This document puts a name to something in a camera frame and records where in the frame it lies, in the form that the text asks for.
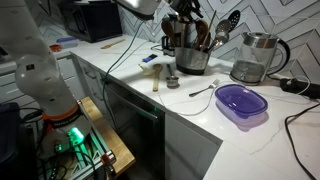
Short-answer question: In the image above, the brown wooden serving spoon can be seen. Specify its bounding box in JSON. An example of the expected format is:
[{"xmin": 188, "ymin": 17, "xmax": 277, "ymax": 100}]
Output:
[{"xmin": 161, "ymin": 20, "xmax": 176, "ymax": 46}]

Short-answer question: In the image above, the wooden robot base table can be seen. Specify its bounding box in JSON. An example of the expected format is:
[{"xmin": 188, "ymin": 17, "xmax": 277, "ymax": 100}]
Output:
[{"xmin": 80, "ymin": 97, "xmax": 136, "ymax": 178}]

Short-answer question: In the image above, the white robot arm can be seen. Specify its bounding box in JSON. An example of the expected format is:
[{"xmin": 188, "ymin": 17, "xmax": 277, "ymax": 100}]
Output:
[{"xmin": 0, "ymin": 0, "xmax": 91, "ymax": 159}]

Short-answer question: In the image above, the wooden spoon on counter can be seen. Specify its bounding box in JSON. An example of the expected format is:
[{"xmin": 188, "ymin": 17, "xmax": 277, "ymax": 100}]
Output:
[{"xmin": 153, "ymin": 64, "xmax": 163, "ymax": 92}]

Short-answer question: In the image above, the metal utensil holder pot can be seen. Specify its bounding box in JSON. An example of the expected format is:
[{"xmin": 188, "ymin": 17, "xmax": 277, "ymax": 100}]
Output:
[{"xmin": 175, "ymin": 47, "xmax": 210, "ymax": 75}]

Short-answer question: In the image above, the dark wooden spoon in pot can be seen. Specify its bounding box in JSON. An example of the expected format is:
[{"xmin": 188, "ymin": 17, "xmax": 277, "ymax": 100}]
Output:
[{"xmin": 193, "ymin": 20, "xmax": 208, "ymax": 49}]

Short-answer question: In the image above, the slotted metal spoon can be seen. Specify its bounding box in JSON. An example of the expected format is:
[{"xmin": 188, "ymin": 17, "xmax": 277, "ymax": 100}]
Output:
[{"xmin": 205, "ymin": 19, "xmax": 231, "ymax": 53}]

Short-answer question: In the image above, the metal measuring cup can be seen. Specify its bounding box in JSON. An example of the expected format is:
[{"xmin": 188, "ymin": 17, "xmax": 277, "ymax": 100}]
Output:
[{"xmin": 166, "ymin": 64, "xmax": 179, "ymax": 89}]

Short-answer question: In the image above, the white blue digital device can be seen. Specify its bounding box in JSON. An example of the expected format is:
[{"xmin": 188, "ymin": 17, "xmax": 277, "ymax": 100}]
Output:
[{"xmin": 139, "ymin": 54, "xmax": 157, "ymax": 76}]

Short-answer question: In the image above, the silver fork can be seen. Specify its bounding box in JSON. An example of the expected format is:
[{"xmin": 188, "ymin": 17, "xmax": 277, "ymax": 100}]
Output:
[{"xmin": 189, "ymin": 79, "xmax": 220, "ymax": 97}]

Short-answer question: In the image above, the wooden spatula on counter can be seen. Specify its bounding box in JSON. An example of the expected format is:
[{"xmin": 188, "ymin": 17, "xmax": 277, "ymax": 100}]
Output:
[{"xmin": 100, "ymin": 39, "xmax": 125, "ymax": 49}]

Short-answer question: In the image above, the purple lidded plastic container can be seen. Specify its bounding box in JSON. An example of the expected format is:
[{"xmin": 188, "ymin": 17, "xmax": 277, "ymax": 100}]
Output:
[{"xmin": 215, "ymin": 84, "xmax": 269, "ymax": 132}]

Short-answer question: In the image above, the black microwave oven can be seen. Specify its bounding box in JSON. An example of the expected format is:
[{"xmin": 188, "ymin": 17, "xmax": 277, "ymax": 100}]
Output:
[{"xmin": 58, "ymin": 2, "xmax": 122, "ymax": 43}]

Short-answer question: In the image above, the black slotted spatula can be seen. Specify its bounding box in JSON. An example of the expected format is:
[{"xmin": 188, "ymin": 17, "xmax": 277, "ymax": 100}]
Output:
[{"xmin": 228, "ymin": 10, "xmax": 241, "ymax": 31}]

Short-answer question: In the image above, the small blue lidded container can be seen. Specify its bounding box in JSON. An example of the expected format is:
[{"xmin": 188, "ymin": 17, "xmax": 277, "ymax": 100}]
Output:
[{"xmin": 56, "ymin": 37, "xmax": 78, "ymax": 49}]

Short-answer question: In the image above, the glass electric kettle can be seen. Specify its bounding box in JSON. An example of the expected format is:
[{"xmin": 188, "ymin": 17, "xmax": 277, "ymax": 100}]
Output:
[{"xmin": 229, "ymin": 32, "xmax": 291, "ymax": 85}]

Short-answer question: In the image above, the black power adapter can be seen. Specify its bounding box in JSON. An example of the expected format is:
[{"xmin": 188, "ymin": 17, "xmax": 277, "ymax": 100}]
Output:
[{"xmin": 280, "ymin": 78, "xmax": 320, "ymax": 99}]

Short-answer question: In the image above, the green robot cable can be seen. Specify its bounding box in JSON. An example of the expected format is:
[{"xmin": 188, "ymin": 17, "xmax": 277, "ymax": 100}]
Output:
[{"xmin": 100, "ymin": 20, "xmax": 146, "ymax": 134}]

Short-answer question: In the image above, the thin white cable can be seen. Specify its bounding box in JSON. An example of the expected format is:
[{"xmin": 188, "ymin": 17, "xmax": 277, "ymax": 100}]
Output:
[{"xmin": 156, "ymin": 75, "xmax": 312, "ymax": 117}]

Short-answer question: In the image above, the black power cable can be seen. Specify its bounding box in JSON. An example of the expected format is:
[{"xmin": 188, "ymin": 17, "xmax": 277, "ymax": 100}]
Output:
[{"xmin": 283, "ymin": 102, "xmax": 320, "ymax": 180}]

